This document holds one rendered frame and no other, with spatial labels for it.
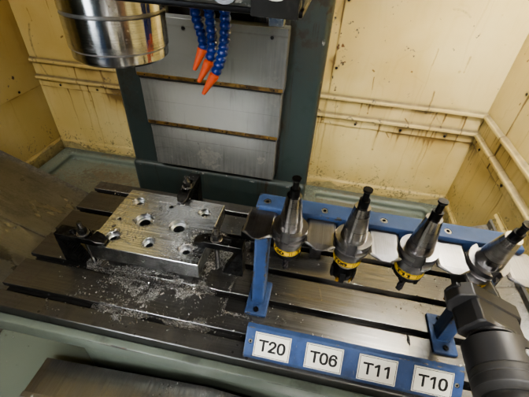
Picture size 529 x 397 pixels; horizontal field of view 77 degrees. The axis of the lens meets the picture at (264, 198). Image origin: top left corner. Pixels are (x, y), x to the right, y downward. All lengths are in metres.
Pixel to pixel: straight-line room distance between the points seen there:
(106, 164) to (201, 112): 0.95
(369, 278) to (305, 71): 0.63
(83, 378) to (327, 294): 0.65
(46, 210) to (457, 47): 1.68
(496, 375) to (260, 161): 0.90
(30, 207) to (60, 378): 0.76
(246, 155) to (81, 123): 1.07
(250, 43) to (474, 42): 0.82
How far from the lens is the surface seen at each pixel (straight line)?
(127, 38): 0.59
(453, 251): 0.66
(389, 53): 1.43
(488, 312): 0.61
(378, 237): 0.62
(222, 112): 1.13
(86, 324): 0.92
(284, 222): 0.56
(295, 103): 1.11
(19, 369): 1.27
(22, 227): 1.55
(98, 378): 1.02
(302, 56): 1.06
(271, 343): 0.77
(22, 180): 1.70
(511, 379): 0.55
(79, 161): 2.08
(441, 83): 1.51
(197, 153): 1.26
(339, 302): 0.91
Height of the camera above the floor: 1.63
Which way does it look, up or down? 40 degrees down
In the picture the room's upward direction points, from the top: 4 degrees clockwise
